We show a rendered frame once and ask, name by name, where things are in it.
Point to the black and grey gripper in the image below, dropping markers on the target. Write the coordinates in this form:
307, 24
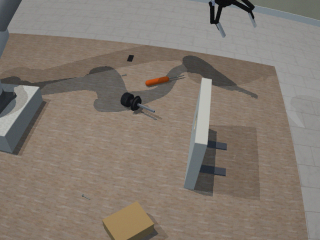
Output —
223, 4

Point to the black door knob with metal spindle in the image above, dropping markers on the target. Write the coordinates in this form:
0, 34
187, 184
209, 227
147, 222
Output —
128, 100

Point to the tan cardboard box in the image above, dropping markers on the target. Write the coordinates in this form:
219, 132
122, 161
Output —
129, 223

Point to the orange-handled screwdriver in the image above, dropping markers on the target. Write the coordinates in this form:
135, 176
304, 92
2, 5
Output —
160, 80

